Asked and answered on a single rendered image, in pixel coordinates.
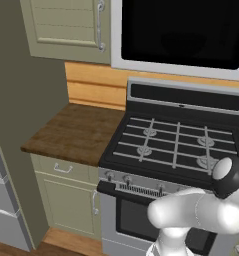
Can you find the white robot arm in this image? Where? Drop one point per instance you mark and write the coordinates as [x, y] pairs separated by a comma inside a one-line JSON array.
[[197, 213]]

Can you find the black oven door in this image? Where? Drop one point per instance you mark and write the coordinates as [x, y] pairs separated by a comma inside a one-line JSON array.
[[141, 216]]

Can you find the white microwave oven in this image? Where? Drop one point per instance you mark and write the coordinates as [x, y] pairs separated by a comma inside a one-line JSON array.
[[181, 30]]

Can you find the silver stove knob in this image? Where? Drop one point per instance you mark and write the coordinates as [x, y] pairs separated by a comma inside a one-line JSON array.
[[127, 179], [109, 175]]

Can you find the black gas stove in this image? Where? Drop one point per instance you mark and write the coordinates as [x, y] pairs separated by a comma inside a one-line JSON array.
[[171, 140]]

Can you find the green drawer front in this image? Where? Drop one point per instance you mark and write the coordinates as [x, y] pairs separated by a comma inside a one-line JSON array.
[[62, 167]]

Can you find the grey fridge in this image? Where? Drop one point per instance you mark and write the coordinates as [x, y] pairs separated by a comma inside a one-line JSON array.
[[6, 200]]

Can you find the green wall cupboard door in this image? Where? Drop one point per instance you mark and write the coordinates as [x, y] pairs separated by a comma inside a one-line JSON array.
[[66, 26]]

